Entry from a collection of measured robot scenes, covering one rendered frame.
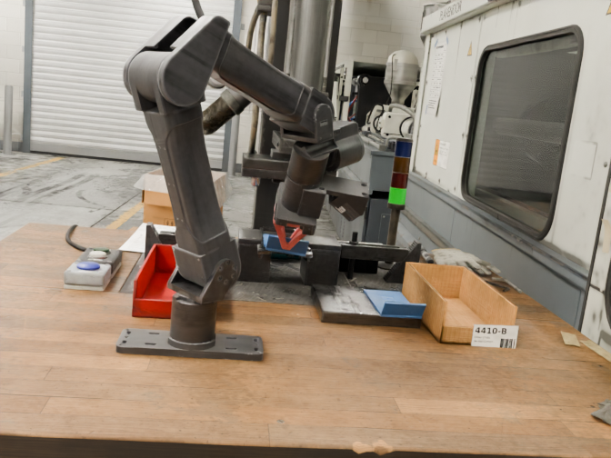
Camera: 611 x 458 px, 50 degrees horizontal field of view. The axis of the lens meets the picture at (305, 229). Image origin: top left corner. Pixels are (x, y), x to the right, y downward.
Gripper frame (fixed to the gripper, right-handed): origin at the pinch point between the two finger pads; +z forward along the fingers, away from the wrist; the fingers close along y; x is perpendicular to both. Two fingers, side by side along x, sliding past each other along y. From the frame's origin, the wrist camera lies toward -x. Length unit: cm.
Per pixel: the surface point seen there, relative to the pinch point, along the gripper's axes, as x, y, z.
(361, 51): -137, 882, 328
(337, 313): -10.0, -9.9, 4.5
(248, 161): 8.9, 17.6, -3.6
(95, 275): 31.1, -4.3, 11.1
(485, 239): -64, 64, 38
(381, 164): -79, 278, 151
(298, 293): -4.9, 3.0, 13.8
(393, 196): -24.2, 33.2, 8.6
